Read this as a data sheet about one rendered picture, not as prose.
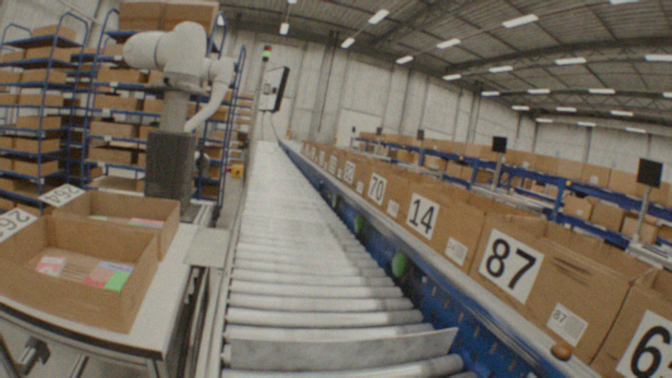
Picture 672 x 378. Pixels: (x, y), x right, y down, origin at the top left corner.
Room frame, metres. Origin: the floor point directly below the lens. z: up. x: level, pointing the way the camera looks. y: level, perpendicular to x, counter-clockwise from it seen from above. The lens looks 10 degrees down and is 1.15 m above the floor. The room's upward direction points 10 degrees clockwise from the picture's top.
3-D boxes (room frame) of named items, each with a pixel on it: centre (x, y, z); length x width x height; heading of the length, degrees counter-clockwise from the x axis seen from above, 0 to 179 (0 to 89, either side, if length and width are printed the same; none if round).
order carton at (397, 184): (1.23, -0.33, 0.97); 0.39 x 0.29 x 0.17; 16
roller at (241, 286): (0.71, -0.01, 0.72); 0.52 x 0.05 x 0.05; 106
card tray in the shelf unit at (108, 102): (1.81, 1.77, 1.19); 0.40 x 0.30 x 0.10; 106
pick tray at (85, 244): (0.39, 0.55, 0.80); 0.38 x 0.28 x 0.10; 110
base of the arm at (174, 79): (1.00, 0.68, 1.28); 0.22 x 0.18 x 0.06; 10
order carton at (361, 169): (1.60, -0.22, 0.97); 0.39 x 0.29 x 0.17; 16
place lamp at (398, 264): (0.81, -0.23, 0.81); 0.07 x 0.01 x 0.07; 16
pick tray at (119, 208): (0.69, 0.66, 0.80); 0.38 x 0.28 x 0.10; 111
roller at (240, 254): (0.89, 0.04, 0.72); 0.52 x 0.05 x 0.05; 106
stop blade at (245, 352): (0.43, -0.09, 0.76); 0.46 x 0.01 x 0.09; 106
